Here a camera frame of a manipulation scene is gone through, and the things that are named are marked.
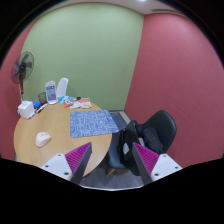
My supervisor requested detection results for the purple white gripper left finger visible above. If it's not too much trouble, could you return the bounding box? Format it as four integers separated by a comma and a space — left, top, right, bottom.
41, 142, 92, 185

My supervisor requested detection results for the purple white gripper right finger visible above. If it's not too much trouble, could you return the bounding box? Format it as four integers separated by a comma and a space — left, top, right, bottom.
132, 143, 182, 185

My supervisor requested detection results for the beige computer mouse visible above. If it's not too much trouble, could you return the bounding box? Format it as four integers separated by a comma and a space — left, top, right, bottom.
35, 132, 51, 148

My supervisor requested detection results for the grey patterned mouse pad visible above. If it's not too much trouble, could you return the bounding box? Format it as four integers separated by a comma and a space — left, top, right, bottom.
70, 110, 119, 138

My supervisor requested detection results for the black backpack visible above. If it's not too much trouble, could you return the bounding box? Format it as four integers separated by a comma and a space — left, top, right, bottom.
117, 120, 163, 176

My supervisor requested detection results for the round wooden table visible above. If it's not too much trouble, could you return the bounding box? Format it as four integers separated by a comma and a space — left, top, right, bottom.
14, 103, 112, 176

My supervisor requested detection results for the black chair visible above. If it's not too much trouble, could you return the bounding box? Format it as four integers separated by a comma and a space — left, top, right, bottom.
106, 110, 177, 176

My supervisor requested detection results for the white snack packet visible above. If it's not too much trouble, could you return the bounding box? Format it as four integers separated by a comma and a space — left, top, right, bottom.
70, 98, 91, 109

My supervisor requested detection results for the orange snack packet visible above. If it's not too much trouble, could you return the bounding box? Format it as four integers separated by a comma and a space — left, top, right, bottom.
64, 97, 75, 107

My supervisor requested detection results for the black marker pen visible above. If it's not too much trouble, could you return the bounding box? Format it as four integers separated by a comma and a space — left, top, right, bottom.
36, 103, 48, 113

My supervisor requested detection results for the clear acrylic sign holder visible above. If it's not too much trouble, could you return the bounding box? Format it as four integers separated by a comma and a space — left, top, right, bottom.
45, 81, 57, 104

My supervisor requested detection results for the dark glass cup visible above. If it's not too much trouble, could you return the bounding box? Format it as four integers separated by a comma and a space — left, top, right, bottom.
38, 92, 47, 105

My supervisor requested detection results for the black standing fan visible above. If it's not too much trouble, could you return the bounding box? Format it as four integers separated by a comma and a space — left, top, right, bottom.
11, 51, 34, 99

